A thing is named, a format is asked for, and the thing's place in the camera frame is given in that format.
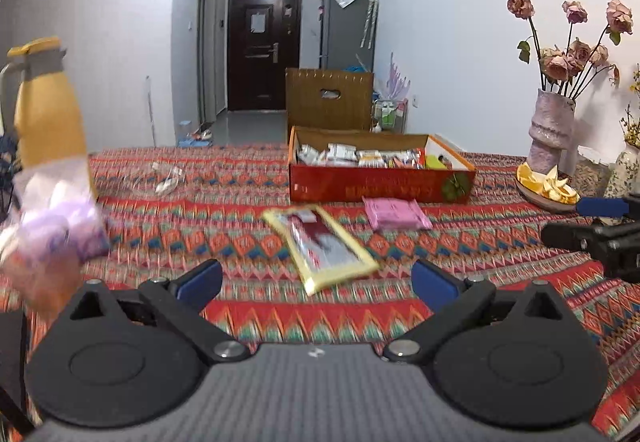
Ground dark brown door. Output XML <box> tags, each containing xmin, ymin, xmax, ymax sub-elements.
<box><xmin>227</xmin><ymin>0</ymin><xmax>302</xmax><ymax>112</ymax></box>

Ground wire basket with items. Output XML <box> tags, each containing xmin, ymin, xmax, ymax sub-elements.
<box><xmin>371</xmin><ymin>98</ymin><xmax>408</xmax><ymax>134</ymax></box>

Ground grey refrigerator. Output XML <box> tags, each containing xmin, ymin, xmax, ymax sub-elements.
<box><xmin>319</xmin><ymin>0</ymin><xmax>378</xmax><ymax>72</ymax></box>

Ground patterned red tablecloth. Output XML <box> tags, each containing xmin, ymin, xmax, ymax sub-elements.
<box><xmin>0</xmin><ymin>143</ymin><xmax>640</xmax><ymax>438</ymax></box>

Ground yellow silver snack bag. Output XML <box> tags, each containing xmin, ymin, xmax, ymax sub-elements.
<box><xmin>262</xmin><ymin>205</ymin><xmax>378</xmax><ymax>296</ymax></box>

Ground pink ceramic vase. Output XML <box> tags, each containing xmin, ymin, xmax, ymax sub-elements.
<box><xmin>526</xmin><ymin>89</ymin><xmax>575</xmax><ymax>173</ymax></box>

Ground plate of orange peels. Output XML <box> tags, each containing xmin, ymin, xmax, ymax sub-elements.
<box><xmin>515</xmin><ymin>162</ymin><xmax>580</xmax><ymax>214</ymax></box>

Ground red cardboard snack box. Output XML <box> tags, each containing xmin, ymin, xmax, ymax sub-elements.
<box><xmin>288</xmin><ymin>127</ymin><xmax>476</xmax><ymax>204</ymax></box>

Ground dried pink roses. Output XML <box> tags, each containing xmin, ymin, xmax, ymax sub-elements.
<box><xmin>506</xmin><ymin>0</ymin><xmax>634</xmax><ymax>103</ymax></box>

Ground glass jar of seeds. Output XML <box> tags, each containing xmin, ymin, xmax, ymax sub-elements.
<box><xmin>572</xmin><ymin>145</ymin><xmax>611</xmax><ymax>197</ymax></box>

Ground pink snack packet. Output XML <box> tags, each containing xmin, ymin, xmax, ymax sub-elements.
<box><xmin>363</xmin><ymin>198</ymin><xmax>433</xmax><ymax>231</ymax></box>

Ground speckled white vase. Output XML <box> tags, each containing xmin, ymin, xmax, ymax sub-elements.
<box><xmin>604</xmin><ymin>143</ymin><xmax>639</xmax><ymax>198</ymax></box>

